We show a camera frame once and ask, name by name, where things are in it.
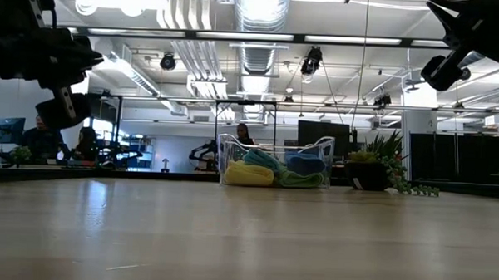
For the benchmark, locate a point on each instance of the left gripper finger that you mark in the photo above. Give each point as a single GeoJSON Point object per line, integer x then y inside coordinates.
{"type": "Point", "coordinates": [92, 57]}

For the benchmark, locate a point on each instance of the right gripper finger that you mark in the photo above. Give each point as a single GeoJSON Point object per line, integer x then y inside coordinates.
{"type": "Point", "coordinates": [451, 12]}

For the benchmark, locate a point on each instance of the yellow microfiber towel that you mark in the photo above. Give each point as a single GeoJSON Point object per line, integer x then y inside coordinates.
{"type": "Point", "coordinates": [248, 175]}

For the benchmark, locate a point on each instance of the teal microfiber towel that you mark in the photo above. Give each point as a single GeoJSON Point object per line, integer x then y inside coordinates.
{"type": "Point", "coordinates": [263, 159]}

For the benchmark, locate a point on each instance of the green microfiber towel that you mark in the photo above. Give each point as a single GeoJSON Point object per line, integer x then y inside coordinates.
{"type": "Point", "coordinates": [302, 180]}

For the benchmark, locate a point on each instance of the black background robot arm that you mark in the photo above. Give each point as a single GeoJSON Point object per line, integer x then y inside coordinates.
{"type": "Point", "coordinates": [203, 155]}

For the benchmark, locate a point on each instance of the small desk monitor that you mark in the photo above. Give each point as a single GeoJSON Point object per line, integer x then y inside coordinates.
{"type": "Point", "coordinates": [9, 129]}

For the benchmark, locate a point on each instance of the person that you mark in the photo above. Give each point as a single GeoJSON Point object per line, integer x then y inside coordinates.
{"type": "Point", "coordinates": [43, 143]}
{"type": "Point", "coordinates": [87, 144]}
{"type": "Point", "coordinates": [244, 135]}

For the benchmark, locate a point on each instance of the small green bush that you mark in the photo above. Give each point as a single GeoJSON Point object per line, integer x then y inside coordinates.
{"type": "Point", "coordinates": [21, 153]}

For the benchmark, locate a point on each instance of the small grey table lamp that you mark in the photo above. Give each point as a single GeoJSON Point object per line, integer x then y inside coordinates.
{"type": "Point", "coordinates": [164, 165]}

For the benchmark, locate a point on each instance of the black partition screen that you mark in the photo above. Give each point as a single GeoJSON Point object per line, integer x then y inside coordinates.
{"type": "Point", "coordinates": [440, 155]}

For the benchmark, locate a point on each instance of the black monitor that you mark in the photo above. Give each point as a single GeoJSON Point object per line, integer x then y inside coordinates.
{"type": "Point", "coordinates": [316, 132]}

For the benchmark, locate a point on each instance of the potted succulent plant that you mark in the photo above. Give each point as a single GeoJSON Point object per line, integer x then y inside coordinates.
{"type": "Point", "coordinates": [367, 175]}

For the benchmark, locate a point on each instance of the clear plastic bin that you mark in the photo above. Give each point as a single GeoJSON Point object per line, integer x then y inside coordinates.
{"type": "Point", "coordinates": [328, 151]}

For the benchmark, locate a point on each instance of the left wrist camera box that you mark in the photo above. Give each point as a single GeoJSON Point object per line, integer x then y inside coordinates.
{"type": "Point", "coordinates": [63, 110]}

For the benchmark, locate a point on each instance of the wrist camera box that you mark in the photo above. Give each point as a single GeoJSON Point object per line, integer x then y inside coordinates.
{"type": "Point", "coordinates": [63, 110]}
{"type": "Point", "coordinates": [443, 74]}

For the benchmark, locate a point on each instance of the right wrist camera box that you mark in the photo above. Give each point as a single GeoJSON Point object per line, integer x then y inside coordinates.
{"type": "Point", "coordinates": [443, 74]}

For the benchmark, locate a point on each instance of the background workstation frame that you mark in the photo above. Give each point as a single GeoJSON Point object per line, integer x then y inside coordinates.
{"type": "Point", "coordinates": [119, 127]}

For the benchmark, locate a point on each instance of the black ceiling camera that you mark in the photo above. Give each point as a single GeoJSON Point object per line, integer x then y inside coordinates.
{"type": "Point", "coordinates": [311, 59]}
{"type": "Point", "coordinates": [382, 99]}
{"type": "Point", "coordinates": [167, 61]}

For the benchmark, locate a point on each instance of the black aluminium table frame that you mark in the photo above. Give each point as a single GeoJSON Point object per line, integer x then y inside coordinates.
{"type": "Point", "coordinates": [107, 174]}

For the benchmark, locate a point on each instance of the silver ventilation duct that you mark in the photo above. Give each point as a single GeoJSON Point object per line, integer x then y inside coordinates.
{"type": "Point", "coordinates": [258, 61]}

